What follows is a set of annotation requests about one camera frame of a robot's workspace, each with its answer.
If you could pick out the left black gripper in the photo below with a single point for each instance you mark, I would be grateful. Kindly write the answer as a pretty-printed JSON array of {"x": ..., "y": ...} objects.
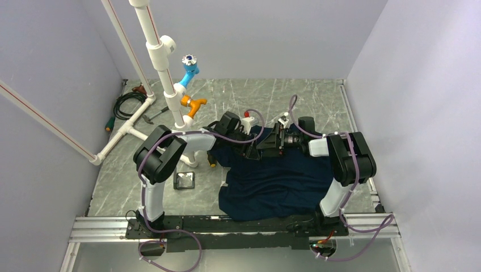
[{"x": 249, "y": 151}]

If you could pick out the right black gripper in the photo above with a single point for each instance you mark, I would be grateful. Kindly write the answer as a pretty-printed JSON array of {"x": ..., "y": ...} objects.
[{"x": 274, "y": 146}]

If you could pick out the navy blue t-shirt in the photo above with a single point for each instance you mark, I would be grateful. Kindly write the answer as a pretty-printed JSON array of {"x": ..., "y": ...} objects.
[{"x": 292, "y": 184}]

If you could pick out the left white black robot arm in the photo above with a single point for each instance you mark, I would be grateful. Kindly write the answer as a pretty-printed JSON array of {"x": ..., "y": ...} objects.
[{"x": 158, "y": 156}]

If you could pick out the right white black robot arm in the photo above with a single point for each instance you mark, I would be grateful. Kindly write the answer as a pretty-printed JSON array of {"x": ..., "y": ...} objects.
[{"x": 351, "y": 160}]

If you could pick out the yellow black screwdriver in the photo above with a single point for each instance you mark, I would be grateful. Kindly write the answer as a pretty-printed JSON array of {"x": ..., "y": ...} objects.
[{"x": 211, "y": 159}]

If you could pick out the orange faucet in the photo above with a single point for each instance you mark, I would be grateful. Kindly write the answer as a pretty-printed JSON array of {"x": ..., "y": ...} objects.
[{"x": 193, "y": 104}]

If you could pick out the small square black tray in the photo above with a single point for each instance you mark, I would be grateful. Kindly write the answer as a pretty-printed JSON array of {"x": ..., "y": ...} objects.
[{"x": 184, "y": 180}]

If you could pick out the blue faucet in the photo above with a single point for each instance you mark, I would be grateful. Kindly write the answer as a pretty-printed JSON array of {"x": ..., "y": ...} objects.
[{"x": 190, "y": 65}]

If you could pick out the small hammer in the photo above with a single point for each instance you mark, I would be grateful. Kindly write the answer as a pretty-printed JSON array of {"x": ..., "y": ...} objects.
[{"x": 149, "y": 119}]

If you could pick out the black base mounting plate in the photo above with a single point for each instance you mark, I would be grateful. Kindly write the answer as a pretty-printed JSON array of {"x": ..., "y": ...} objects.
[{"x": 191, "y": 232}]

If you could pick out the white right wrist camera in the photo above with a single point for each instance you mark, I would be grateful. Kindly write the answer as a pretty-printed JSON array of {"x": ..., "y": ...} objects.
[{"x": 283, "y": 121}]

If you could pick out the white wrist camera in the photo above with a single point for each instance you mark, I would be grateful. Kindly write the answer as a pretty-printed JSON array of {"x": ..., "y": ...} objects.
[
  {"x": 283, "y": 121},
  {"x": 248, "y": 122}
]

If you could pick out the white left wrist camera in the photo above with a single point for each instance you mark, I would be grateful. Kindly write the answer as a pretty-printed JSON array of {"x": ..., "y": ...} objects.
[{"x": 248, "y": 122}]

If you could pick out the brown handled tool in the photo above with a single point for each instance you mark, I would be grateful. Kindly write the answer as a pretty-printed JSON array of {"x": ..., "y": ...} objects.
[{"x": 140, "y": 89}]

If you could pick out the white PVC pipe frame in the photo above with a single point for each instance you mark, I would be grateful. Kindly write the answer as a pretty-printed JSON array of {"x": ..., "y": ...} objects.
[{"x": 161, "y": 50}]

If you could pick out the green handled screwdriver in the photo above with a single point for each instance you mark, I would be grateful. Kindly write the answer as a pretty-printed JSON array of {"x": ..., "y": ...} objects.
[{"x": 110, "y": 124}]

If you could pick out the aluminium rail frame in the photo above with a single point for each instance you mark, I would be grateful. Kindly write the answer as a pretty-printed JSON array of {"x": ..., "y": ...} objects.
[{"x": 113, "y": 229}]

